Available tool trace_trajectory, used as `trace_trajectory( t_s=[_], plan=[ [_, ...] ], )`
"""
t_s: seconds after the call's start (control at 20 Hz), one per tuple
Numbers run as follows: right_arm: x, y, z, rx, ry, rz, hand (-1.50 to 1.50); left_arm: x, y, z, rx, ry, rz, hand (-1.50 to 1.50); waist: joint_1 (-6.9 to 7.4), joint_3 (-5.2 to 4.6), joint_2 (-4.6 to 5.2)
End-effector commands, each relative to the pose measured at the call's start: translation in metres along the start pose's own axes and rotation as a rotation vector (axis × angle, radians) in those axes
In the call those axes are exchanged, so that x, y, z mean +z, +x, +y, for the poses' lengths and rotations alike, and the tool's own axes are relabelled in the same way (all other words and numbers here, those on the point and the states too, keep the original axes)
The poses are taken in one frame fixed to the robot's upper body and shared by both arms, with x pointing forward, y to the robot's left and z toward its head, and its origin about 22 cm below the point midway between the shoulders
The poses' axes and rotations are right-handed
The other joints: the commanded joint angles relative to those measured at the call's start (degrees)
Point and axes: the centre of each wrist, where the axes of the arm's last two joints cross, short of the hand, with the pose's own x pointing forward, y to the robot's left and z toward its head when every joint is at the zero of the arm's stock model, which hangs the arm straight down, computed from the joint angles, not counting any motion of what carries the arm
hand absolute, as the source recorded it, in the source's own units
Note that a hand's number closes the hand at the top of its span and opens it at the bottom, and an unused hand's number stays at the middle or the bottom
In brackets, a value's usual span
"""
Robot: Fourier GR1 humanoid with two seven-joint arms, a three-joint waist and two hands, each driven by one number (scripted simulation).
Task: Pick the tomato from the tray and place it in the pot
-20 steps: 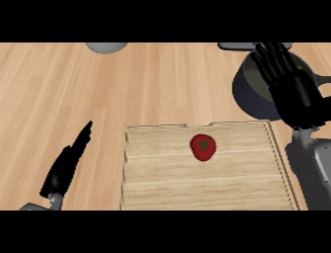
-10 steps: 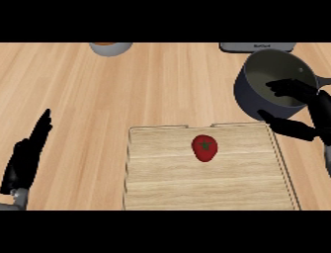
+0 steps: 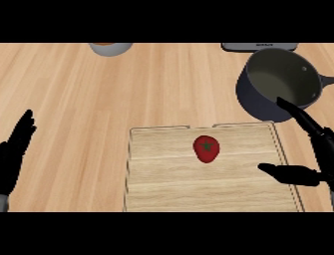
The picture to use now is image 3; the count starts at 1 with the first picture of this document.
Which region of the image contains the grey bowl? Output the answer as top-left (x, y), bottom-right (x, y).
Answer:
top-left (88, 43), bottom-right (135, 58)

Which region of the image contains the red tomato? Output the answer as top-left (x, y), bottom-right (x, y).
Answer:
top-left (191, 134), bottom-right (221, 164)

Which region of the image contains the dark grey pot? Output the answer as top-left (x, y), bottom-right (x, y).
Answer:
top-left (234, 48), bottom-right (334, 124)

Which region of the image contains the pale wooden tray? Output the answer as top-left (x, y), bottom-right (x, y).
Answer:
top-left (123, 121), bottom-right (307, 213)

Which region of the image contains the grey flat appliance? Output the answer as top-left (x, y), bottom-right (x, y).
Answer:
top-left (220, 43), bottom-right (299, 53)

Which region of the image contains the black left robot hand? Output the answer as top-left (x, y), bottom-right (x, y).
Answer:
top-left (0, 109), bottom-right (39, 202)

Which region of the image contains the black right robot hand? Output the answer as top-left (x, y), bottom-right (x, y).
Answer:
top-left (256, 97), bottom-right (334, 195)

